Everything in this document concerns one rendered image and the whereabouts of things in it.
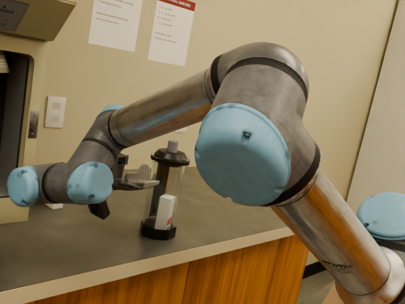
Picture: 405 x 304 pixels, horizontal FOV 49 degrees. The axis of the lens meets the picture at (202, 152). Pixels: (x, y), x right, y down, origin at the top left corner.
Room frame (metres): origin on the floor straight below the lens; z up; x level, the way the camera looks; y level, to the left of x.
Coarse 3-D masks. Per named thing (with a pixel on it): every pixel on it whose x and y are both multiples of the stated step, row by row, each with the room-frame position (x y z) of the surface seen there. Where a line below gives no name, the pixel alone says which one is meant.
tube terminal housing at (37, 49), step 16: (0, 32) 1.01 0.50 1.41; (0, 48) 1.01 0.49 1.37; (16, 48) 1.03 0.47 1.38; (32, 48) 1.06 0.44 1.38; (32, 64) 1.09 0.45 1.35; (32, 80) 1.07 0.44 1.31; (32, 96) 1.07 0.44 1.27; (32, 144) 1.08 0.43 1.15; (32, 160) 1.08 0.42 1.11; (0, 208) 1.03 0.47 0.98; (16, 208) 1.06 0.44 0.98
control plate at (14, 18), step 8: (0, 0) 0.92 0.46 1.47; (8, 0) 0.92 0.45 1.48; (0, 8) 0.93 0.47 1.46; (8, 8) 0.94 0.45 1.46; (16, 8) 0.95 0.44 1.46; (24, 8) 0.96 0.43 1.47; (0, 16) 0.95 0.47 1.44; (8, 16) 0.96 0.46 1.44; (16, 16) 0.97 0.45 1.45; (0, 24) 0.96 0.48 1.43; (8, 24) 0.97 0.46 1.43; (16, 24) 0.98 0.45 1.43
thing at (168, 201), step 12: (156, 156) 1.14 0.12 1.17; (156, 168) 1.14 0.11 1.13; (168, 168) 1.13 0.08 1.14; (180, 168) 1.14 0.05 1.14; (168, 180) 1.13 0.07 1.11; (180, 180) 1.15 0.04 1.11; (156, 192) 1.13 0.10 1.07; (168, 192) 1.13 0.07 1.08; (180, 192) 1.16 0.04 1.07; (156, 204) 1.13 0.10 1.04; (168, 204) 1.13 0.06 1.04; (144, 216) 1.16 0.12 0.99; (156, 216) 1.13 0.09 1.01; (168, 216) 1.14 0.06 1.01; (156, 228) 1.13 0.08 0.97; (168, 228) 1.14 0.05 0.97
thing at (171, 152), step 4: (172, 140) 1.18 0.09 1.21; (168, 144) 1.17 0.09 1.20; (172, 144) 1.16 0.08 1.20; (176, 144) 1.16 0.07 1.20; (160, 148) 1.18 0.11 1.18; (164, 148) 1.19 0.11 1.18; (168, 148) 1.16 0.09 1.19; (172, 148) 1.16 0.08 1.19; (176, 148) 1.17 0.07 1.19; (156, 152) 1.16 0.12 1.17; (160, 152) 1.15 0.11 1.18; (164, 152) 1.14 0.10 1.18; (168, 152) 1.15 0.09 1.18; (172, 152) 1.16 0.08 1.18; (176, 152) 1.17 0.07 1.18; (180, 152) 1.18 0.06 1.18; (160, 156) 1.14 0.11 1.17; (164, 156) 1.13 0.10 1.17; (168, 156) 1.13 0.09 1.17; (172, 156) 1.14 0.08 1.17; (176, 156) 1.14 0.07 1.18; (180, 156) 1.15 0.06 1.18; (184, 156) 1.16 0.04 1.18; (180, 160) 1.14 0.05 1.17
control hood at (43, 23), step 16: (16, 0) 0.93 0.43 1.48; (32, 0) 0.95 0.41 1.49; (48, 0) 0.97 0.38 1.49; (64, 0) 0.99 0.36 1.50; (32, 16) 0.98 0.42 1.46; (48, 16) 1.00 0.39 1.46; (64, 16) 1.02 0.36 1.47; (16, 32) 1.00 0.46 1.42; (32, 32) 1.02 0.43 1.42; (48, 32) 1.04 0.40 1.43
